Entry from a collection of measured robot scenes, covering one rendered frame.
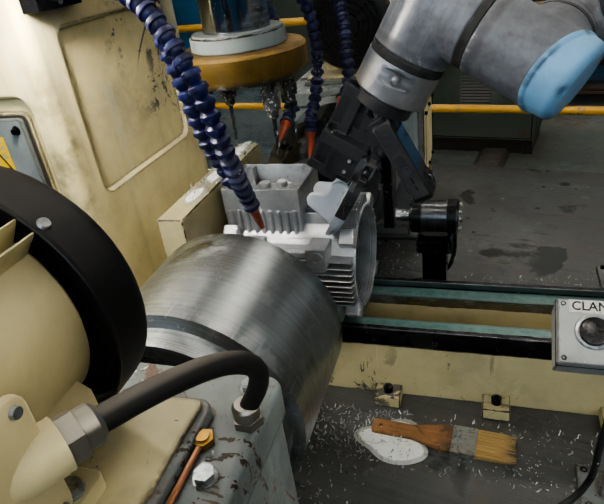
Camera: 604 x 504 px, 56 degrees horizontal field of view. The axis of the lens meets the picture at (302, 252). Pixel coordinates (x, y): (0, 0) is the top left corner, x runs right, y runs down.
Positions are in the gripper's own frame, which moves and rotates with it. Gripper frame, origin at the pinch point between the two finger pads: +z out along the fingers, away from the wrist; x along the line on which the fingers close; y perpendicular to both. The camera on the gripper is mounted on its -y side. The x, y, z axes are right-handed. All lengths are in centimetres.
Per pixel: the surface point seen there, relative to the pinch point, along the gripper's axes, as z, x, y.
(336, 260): 3.2, 2.2, -2.2
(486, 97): 52, -315, -52
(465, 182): 18, -83, -27
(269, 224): 5.2, -1.0, 8.9
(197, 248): -0.8, 18.8, 13.1
